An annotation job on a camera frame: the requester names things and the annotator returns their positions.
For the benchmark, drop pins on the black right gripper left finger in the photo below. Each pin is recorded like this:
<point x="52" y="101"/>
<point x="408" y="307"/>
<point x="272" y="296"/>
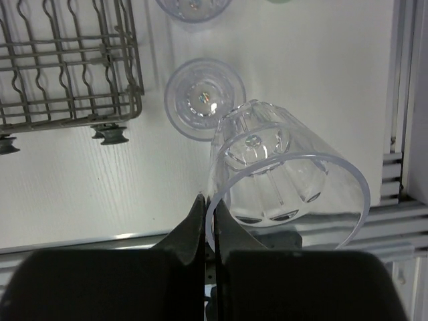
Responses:
<point x="164" y="282"/>

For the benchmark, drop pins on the grey wire dish rack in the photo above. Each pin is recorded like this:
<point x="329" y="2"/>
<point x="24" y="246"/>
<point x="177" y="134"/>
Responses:
<point x="69" y="64"/>

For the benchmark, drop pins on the green plastic cup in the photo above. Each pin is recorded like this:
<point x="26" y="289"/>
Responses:
<point x="279" y="2"/>

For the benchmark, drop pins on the clear glass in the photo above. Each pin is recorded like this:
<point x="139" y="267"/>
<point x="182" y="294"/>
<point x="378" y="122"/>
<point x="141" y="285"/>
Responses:
<point x="193" y="11"/>
<point x="271" y="170"/>
<point x="199" y="93"/>

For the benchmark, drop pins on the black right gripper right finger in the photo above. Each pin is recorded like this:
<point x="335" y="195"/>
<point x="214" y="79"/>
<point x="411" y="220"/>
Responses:
<point x="257" y="283"/>

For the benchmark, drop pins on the aluminium frame post right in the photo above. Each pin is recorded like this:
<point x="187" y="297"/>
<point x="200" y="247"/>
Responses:
<point x="408" y="133"/>

